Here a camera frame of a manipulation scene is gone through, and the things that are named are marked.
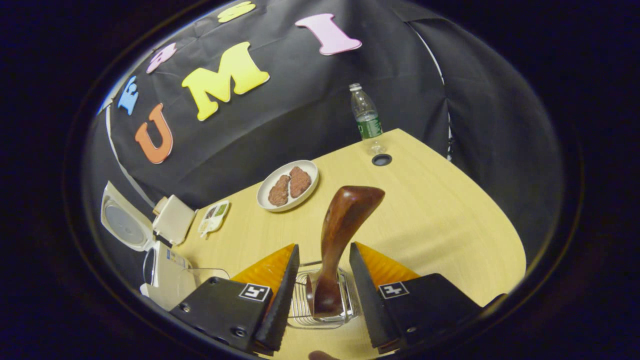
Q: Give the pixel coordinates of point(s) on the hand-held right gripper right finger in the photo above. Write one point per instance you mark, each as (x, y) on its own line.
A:
(364, 300)

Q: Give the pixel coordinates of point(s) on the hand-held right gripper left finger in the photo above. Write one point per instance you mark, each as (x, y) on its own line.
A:
(287, 300)

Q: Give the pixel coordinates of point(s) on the metal chopstick holder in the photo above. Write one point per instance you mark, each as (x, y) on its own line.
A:
(300, 305)

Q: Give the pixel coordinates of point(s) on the brown wooden spoon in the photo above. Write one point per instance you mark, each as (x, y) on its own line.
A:
(342, 225)

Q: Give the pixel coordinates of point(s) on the clear rice container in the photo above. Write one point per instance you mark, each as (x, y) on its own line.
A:
(205, 274)

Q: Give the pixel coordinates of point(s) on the white rice cooker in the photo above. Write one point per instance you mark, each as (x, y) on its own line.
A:
(167, 280)

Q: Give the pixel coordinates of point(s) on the white round plate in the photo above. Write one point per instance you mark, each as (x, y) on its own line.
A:
(267, 200)

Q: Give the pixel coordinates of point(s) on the brown meat piece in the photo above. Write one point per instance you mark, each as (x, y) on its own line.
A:
(300, 182)
(278, 191)

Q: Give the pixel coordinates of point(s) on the white divided grain dish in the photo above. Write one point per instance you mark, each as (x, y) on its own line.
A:
(214, 218)

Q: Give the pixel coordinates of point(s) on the white toaster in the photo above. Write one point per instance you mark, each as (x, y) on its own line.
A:
(175, 220)

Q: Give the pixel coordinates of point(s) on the toast bread slices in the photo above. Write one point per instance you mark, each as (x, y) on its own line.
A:
(160, 205)

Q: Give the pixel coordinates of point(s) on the clear plastic water bottle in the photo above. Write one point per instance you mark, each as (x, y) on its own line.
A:
(369, 125)

